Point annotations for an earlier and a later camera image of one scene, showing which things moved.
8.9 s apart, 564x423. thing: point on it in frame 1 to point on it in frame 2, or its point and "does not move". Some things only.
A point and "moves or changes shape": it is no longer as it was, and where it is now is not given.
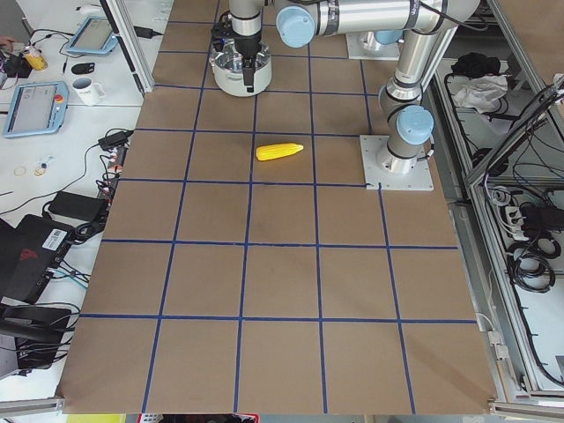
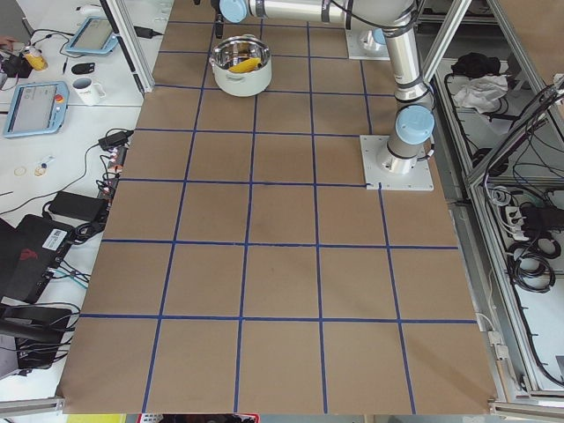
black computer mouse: x=85 y=68 does not move
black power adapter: x=79 y=206 does not move
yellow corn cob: x=277 y=150 moves or changes shape
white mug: x=91 y=93 does not move
